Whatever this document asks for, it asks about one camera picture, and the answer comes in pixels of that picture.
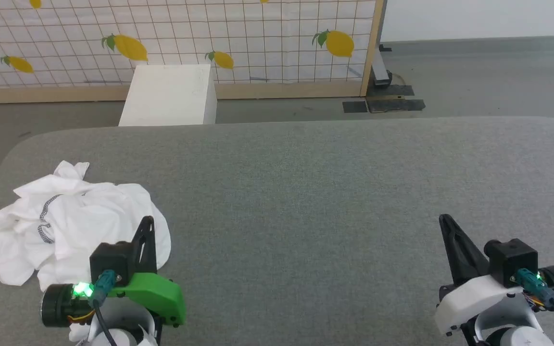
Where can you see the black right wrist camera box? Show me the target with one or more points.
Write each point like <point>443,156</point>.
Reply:
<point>512,259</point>

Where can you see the metal partition foot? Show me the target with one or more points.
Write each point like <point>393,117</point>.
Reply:
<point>380,72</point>

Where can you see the grey fabric table cover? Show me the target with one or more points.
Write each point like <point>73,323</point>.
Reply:
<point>306,192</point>

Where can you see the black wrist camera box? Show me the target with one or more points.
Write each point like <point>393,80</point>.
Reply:
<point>111,262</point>
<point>512,259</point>

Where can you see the white rectangular box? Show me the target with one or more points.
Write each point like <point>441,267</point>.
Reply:
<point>166,96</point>

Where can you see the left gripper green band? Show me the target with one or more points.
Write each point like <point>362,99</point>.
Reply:
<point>157,295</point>

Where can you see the long black floor mat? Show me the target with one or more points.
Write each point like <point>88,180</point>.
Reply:
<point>397,105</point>

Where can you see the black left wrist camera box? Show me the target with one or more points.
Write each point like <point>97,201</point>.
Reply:
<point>111,262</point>

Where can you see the lemon print wood-framed partition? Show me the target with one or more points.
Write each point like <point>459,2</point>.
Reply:
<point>258,29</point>

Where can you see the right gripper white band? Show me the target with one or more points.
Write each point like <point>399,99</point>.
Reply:
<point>479,298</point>

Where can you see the thin black floor mat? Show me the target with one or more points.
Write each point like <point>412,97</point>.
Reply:
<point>397,90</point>

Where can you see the white t-shirt with grey trim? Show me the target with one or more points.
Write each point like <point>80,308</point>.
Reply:
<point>89,216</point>

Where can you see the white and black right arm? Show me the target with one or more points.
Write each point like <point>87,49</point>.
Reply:
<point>508,331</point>

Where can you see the small black floor mat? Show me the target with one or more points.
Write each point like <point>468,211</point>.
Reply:
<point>355,106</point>

